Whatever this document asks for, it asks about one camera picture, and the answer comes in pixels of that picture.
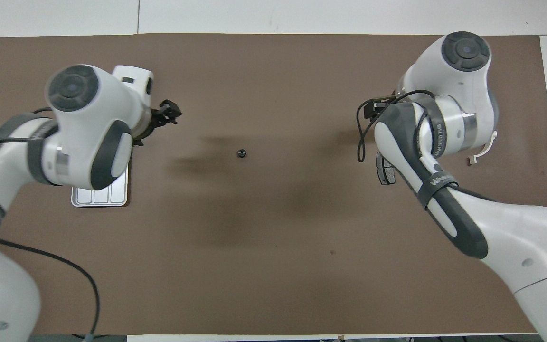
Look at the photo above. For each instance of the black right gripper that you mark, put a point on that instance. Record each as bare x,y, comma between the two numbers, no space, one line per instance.
373,107

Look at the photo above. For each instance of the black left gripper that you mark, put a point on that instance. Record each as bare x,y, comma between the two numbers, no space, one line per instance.
166,114

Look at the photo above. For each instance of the large black bearing gear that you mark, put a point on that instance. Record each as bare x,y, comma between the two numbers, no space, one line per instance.
241,153

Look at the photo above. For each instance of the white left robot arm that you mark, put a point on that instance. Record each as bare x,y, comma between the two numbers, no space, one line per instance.
88,109

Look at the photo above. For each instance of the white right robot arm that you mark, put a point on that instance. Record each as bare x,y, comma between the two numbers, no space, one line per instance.
463,76

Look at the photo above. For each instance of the silver metal tray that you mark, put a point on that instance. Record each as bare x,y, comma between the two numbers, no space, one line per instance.
98,197

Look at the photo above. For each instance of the short dark brake pad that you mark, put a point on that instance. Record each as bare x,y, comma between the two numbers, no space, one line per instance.
383,173

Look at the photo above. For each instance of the brown table mat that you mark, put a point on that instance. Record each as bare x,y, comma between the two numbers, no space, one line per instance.
273,285

